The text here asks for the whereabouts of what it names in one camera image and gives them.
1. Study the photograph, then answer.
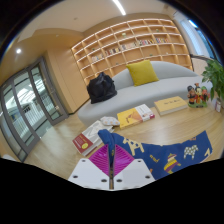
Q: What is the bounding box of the yellow cushion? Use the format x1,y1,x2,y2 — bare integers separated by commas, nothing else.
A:
125,59,161,88

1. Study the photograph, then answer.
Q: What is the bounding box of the small patterned white pouch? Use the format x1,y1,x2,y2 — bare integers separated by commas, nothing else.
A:
99,115,121,128

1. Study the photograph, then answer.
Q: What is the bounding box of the black backpack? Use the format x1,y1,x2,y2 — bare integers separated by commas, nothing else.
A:
86,71,119,105

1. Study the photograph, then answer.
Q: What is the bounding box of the grey framed glass door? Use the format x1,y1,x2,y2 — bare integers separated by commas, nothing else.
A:
0,56,70,163

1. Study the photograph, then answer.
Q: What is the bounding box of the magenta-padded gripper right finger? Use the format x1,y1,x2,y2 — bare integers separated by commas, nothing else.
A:
112,143,156,191

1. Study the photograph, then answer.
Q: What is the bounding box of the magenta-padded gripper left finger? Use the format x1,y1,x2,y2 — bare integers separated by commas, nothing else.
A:
67,143,111,191

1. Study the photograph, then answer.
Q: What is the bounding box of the blue patterned towel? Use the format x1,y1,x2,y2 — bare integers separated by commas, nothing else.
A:
97,128,214,176

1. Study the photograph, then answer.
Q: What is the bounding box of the wooden wall shelf unit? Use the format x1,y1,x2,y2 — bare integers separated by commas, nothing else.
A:
70,17,195,87

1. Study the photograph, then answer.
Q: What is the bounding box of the light grey sofa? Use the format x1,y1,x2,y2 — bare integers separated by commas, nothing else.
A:
76,60,215,128

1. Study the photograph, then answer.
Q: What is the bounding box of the yellow and white book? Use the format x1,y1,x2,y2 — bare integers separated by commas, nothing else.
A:
116,103,156,131

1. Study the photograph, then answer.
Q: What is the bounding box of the plain yellow book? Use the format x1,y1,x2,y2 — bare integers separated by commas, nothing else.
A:
153,95,189,117

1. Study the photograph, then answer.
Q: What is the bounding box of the red and white book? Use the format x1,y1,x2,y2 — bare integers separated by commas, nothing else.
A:
71,119,115,158

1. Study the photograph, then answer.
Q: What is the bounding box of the green potted plant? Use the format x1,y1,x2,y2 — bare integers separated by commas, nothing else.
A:
201,59,224,101

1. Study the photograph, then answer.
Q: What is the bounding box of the long ceiling light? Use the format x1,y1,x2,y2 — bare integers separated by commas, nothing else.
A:
111,0,128,17

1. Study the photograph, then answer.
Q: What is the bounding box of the colourful figurine group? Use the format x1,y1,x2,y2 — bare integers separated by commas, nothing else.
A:
186,82,211,109

